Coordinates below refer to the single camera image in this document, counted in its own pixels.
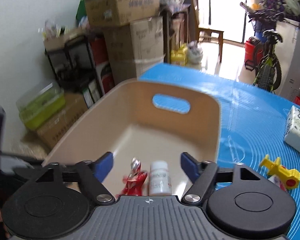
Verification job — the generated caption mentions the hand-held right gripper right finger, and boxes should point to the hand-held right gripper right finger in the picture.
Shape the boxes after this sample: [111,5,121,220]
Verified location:
[180,152,264,204]

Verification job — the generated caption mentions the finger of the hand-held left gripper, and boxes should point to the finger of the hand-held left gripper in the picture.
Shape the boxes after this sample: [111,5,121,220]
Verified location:
[0,151,44,179]

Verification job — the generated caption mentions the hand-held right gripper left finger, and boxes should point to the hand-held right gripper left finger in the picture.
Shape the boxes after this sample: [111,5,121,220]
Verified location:
[35,152,115,204]

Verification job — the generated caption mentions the beige plastic bin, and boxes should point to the beige plastic bin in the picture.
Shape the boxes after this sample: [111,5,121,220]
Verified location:
[41,78,222,198]

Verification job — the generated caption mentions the yellow plastic toy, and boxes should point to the yellow plastic toy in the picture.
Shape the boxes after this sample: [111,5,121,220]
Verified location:
[259,154,300,189]

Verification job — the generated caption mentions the white pill bottle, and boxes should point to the white pill bottle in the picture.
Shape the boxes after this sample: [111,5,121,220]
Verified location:
[149,161,172,196]

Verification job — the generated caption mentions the red silver action figure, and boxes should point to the red silver action figure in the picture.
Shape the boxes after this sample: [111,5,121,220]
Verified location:
[116,157,148,197]

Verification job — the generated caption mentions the green container with clear lid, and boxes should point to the green container with clear lid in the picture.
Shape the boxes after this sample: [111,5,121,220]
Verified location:
[16,82,65,130]

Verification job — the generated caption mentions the low cardboard box black print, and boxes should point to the low cardboard box black print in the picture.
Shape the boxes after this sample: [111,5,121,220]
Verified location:
[36,94,88,150]

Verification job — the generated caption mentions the blue silicone mat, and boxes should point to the blue silicone mat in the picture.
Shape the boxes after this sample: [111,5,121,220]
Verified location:
[137,62,300,233]

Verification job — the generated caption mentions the red white appliance box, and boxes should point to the red white appliance box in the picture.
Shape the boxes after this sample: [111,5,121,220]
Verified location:
[96,62,115,94]

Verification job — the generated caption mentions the plastic-wrapped cardboard box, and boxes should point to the plastic-wrapped cardboard box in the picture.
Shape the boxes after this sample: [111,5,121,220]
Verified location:
[112,57,164,84]

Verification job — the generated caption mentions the black metal rack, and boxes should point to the black metal rack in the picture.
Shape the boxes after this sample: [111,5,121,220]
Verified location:
[45,34,103,100]

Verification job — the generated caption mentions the open beige cardboard box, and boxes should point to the open beige cardboard box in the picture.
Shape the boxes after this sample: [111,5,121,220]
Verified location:
[44,27,84,50]

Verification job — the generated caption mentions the yellow plastic jug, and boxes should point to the yellow plastic jug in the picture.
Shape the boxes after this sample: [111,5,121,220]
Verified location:
[170,45,188,67]

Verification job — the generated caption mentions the white plastic bag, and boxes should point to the white plastic bag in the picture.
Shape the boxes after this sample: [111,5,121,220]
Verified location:
[187,41,204,64]

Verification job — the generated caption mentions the red paper bag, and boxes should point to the red paper bag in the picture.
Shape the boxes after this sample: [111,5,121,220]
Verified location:
[90,37,109,65]

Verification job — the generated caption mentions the white patterned tissue box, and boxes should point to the white patterned tissue box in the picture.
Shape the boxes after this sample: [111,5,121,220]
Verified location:
[283,105,300,157]

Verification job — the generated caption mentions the tall brown cardboard box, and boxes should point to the tall brown cardboard box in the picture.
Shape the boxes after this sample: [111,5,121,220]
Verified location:
[104,17,164,63]

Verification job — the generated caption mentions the green black bicycle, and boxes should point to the green black bicycle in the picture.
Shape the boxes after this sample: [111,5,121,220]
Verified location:
[240,2,285,93]

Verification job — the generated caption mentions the wooden chair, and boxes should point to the wooden chair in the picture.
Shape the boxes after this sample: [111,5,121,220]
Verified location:
[197,25,224,63]

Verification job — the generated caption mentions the cardboard box with blue print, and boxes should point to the cardboard box with blue print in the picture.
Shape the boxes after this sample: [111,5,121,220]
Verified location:
[81,0,160,27]

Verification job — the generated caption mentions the glass balcony door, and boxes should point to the glass balcony door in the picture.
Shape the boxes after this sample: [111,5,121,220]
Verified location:
[197,0,265,43]

